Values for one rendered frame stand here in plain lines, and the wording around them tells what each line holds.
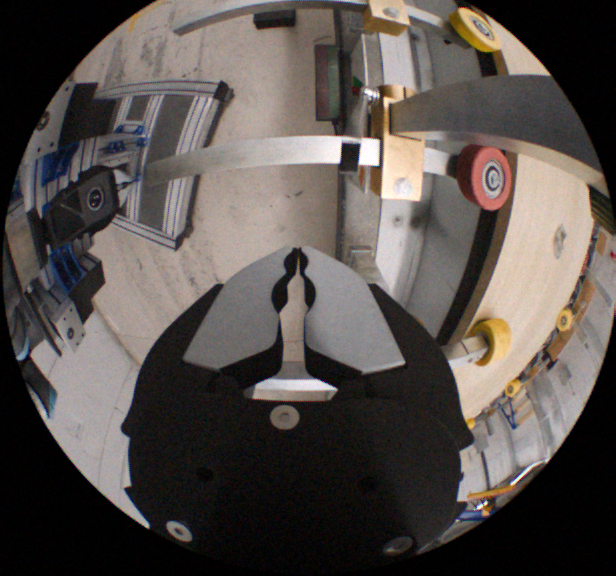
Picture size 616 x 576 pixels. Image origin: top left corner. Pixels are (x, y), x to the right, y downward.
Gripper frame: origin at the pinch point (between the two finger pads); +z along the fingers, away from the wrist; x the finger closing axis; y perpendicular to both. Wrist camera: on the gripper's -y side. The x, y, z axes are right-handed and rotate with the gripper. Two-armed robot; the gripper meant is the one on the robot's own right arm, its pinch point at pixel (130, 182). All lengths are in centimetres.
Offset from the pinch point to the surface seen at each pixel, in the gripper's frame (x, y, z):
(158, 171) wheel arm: -0.2, -9.1, -3.2
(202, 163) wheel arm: 0.2, -15.8, -3.2
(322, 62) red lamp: -17.8, -30.3, 12.6
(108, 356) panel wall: 165, 212, 53
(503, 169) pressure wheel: -2, -50, -8
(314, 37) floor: -68, -32, 83
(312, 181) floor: 17, -30, 83
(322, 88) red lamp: -11.9, -30.2, 12.6
